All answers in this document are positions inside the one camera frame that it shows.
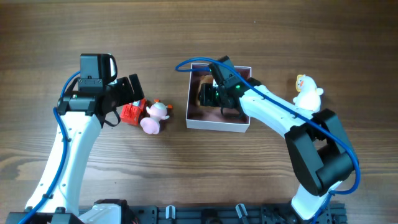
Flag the right blue cable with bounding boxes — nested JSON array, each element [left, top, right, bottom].
[[175, 57, 361, 224]]

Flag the brown plush bear toy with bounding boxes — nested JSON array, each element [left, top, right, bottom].
[[195, 74, 213, 106]]

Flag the left blue cable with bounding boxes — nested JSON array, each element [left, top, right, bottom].
[[17, 70, 81, 224]]

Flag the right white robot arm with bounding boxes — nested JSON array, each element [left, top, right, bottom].
[[199, 56, 361, 222]]

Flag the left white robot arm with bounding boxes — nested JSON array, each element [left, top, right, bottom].
[[6, 54, 144, 223]]

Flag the blue cable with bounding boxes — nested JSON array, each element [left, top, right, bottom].
[[175, 57, 361, 224], [17, 70, 81, 224]]

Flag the white cardboard box pink interior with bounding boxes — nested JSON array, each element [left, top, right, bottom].
[[185, 62, 251, 133]]

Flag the red toy fire truck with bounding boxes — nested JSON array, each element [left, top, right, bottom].
[[120, 98, 147, 126]]

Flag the white plush duck toy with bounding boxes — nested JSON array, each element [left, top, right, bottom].
[[293, 75, 324, 112]]

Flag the pink plush pig toy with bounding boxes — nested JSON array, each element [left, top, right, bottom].
[[140, 100, 173, 134]]

